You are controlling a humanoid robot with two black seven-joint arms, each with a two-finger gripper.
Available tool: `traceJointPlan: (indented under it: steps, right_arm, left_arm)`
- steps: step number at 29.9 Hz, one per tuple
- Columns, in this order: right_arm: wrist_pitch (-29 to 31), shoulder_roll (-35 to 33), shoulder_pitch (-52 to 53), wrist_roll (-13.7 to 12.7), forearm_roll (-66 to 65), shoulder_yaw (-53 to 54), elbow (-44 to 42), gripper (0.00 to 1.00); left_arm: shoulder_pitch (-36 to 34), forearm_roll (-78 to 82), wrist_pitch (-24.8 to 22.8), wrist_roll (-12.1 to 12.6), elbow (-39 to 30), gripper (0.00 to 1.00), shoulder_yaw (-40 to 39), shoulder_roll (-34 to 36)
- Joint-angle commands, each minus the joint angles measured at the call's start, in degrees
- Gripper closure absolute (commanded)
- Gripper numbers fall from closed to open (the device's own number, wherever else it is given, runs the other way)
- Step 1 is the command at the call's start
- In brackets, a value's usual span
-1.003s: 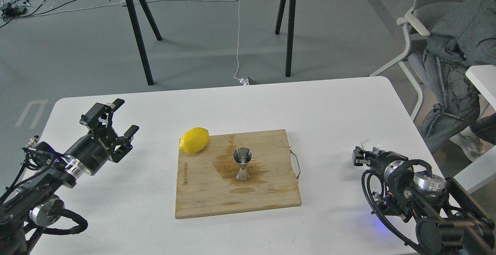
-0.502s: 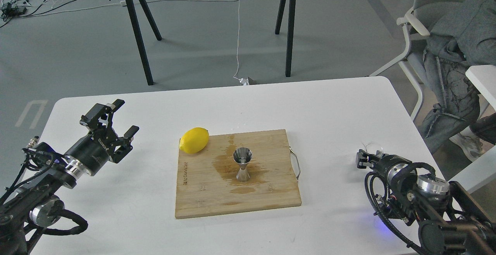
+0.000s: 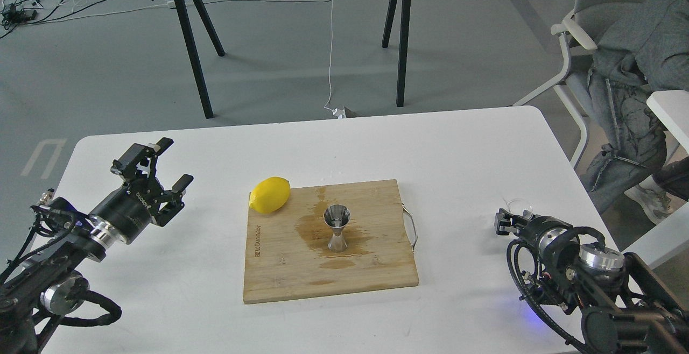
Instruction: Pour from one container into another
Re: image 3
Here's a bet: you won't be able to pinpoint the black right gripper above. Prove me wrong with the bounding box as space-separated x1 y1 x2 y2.
495 209 579 260

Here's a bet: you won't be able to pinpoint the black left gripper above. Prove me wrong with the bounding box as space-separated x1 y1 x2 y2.
88 138 194 246

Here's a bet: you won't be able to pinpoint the steel double jigger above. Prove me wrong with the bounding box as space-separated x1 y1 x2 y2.
324 204 351 252

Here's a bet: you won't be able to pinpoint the small clear glass cup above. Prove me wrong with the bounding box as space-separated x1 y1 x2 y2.
506 198 534 220

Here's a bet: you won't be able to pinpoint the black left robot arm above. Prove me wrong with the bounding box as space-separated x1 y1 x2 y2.
1 138 193 353

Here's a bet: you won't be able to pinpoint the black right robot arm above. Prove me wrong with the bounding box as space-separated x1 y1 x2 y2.
494 209 688 353

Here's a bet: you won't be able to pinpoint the yellow lemon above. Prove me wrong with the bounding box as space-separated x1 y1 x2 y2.
248 176 291 214

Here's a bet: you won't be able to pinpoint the bamboo cutting board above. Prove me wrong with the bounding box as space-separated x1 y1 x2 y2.
243 179 420 303

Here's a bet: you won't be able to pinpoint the seated person grey clothes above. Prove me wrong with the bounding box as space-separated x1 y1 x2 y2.
581 0 688 224

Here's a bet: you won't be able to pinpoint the grey office chair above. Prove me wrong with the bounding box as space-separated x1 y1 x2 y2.
515 0 645 168

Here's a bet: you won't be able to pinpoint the white hanging cable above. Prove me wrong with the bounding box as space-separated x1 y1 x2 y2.
323 0 348 119

